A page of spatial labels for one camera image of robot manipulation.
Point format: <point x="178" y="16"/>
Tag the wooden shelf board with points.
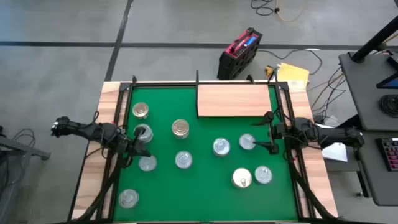
<point x="233" y="101"/>

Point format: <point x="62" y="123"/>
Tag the blue Wild Planet can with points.
<point x="242" y="177"/>

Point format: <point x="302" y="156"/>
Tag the teal tuna can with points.
<point x="246" y="140"/>

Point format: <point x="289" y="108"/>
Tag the silver lid tuna can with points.
<point x="263" y="174"/>

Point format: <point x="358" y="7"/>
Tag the large silver lid can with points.
<point x="128" y="198"/>

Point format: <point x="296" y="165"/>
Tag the crumpled white paper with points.
<point x="331" y="119"/>

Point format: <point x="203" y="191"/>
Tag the grey desk with keyboard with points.
<point x="373" y="183"/>

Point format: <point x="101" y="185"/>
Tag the green Bumble Bee tuna can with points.
<point x="148" y="134"/>

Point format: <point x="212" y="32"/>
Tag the white paper sheet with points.
<point x="337" y="153"/>

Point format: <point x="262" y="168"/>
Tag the grey metal stand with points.
<point x="25" y="148"/>

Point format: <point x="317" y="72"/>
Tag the red black tool case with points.
<point x="237" y="59"/>

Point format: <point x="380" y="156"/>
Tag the black backlit keyboard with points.
<point x="390" y="154"/>

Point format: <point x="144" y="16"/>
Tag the yellow paper pad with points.
<point x="292" y="74"/>

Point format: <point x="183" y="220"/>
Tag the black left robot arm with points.
<point x="90" y="130"/>

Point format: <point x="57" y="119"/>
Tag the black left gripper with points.
<point x="129" y="146"/>

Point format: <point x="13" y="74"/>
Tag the tablet with blue screen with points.
<point x="391" y="82"/>

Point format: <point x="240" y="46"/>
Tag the blue albacore tuna can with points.
<point x="147" y="163"/>

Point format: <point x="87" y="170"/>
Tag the black desk device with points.
<point x="394" y="60"/>

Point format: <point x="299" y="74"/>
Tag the blue red tuna can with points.
<point x="140" y="110"/>

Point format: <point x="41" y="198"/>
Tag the black slanted pole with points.
<point x="373" y="42"/>

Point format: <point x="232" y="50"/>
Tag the black table frame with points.
<point x="155" y="84"/>

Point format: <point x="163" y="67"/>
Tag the green table mat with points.
<point x="202" y="193"/>

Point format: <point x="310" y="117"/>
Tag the yellow black plug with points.
<point x="269" y="71"/>

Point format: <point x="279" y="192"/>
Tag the black desk leg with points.
<point x="360" y="174"/>

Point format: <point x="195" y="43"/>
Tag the blue can gold lid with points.
<point x="180" y="127"/>

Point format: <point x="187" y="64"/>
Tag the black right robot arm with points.
<point x="329" y="135"/>

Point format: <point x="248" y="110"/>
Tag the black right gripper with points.
<point x="280" y="130"/>

